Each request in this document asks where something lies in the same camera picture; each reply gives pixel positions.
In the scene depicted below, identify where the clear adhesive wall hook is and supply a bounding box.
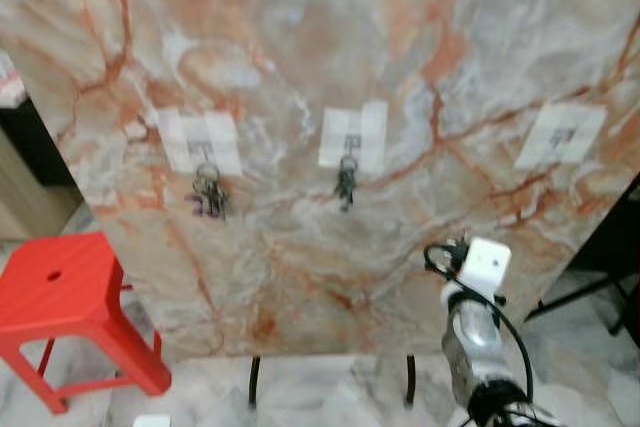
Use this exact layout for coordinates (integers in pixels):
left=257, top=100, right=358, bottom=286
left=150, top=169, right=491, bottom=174
left=515, top=102, right=608, bottom=170
left=160, top=107, right=244, bottom=178
left=318, top=100, right=389, bottom=171

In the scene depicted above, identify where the red plastic stool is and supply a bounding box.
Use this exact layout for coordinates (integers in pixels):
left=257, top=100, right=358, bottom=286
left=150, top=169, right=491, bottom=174
left=0, top=232, right=173, bottom=415

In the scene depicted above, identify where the key bunch with purple tag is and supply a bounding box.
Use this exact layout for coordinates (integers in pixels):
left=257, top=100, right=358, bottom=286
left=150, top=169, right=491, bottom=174
left=190, top=162, right=232, bottom=220

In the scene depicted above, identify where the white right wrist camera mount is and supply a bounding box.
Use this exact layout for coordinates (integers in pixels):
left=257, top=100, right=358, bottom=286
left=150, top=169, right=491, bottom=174
left=458, top=237, right=513, bottom=300

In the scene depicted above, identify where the slim dark key bunch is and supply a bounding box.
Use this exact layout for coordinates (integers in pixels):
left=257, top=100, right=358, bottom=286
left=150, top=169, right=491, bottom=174
left=335, top=154, right=360, bottom=213

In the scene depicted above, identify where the marble pattern board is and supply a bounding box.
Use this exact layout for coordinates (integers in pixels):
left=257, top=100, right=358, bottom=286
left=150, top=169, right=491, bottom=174
left=0, top=0, right=640, bottom=360

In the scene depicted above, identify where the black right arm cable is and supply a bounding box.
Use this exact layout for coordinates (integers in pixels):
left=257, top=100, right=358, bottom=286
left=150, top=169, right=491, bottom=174
left=425, top=237, right=536, bottom=418

